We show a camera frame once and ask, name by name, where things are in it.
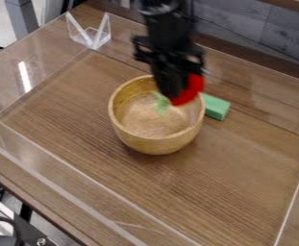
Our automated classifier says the clear acrylic tray enclosure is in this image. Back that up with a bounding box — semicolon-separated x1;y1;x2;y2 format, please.
0;17;299;246

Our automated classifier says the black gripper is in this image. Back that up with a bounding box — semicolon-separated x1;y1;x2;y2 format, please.
131;36;206;100

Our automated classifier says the wooden bowl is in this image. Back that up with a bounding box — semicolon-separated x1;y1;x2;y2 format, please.
108;75;206;155

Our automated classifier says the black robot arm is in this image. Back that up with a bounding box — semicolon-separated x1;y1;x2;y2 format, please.
132;0;206;106

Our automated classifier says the green sponge block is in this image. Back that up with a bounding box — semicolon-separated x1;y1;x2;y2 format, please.
203;93;231;121

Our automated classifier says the black clamp base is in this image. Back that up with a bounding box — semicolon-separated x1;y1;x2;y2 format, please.
0;216;57;246

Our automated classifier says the red plush strawberry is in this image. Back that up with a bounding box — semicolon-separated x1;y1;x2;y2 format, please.
151;73;207;115

